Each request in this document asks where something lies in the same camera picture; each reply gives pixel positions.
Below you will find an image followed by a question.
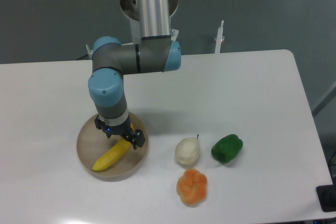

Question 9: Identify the black box at table edge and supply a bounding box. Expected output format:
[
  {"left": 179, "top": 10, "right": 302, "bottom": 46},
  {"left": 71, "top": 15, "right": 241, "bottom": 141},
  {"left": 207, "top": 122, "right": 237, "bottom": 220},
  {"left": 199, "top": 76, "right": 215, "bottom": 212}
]
[{"left": 316, "top": 185, "right": 335, "bottom": 212}]

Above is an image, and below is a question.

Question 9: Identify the white pear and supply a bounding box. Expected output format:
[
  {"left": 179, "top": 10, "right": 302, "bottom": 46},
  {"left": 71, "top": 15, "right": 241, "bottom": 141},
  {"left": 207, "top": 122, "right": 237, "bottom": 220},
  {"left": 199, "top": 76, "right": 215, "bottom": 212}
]
[{"left": 175, "top": 137, "right": 201, "bottom": 166}]

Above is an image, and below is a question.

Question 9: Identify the orange knotted bread roll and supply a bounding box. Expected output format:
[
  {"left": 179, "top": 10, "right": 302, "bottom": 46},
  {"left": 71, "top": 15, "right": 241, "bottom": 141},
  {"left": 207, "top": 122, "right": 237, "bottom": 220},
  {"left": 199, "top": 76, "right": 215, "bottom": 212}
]
[{"left": 176, "top": 168, "right": 207, "bottom": 206}]

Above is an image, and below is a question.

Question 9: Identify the white right support bar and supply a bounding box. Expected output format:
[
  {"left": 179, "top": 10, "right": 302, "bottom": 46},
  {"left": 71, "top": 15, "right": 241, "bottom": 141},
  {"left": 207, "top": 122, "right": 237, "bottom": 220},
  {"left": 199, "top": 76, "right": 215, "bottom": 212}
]
[{"left": 214, "top": 20, "right": 225, "bottom": 54}]

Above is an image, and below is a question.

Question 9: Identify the green bell pepper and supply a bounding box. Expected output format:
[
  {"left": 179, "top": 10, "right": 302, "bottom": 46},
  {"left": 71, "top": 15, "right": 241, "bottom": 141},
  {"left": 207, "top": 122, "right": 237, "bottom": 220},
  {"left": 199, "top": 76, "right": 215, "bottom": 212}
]
[{"left": 211, "top": 134, "right": 243, "bottom": 164}]

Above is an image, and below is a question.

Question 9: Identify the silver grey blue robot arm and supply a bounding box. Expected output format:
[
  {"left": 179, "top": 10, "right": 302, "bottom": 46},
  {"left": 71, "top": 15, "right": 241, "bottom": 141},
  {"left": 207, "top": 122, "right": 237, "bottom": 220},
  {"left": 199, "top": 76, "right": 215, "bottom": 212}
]
[{"left": 88, "top": 0, "right": 182, "bottom": 149}]

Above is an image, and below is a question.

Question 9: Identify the yellow banana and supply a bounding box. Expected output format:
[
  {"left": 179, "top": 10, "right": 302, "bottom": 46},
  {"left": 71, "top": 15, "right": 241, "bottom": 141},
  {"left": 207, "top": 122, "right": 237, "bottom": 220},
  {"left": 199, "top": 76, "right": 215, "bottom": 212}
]
[{"left": 92, "top": 136, "right": 131, "bottom": 172}]

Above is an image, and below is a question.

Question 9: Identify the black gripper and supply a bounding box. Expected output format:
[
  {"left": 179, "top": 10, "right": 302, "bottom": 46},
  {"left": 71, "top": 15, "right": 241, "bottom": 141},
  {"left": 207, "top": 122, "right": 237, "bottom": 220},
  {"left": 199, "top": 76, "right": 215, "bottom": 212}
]
[{"left": 94, "top": 115, "right": 145, "bottom": 150}]

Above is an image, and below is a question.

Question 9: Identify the beige round plate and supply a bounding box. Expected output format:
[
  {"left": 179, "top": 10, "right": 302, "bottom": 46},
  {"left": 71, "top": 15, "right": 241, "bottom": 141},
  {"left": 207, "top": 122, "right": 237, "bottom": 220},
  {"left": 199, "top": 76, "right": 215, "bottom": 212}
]
[{"left": 77, "top": 113, "right": 149, "bottom": 182}]

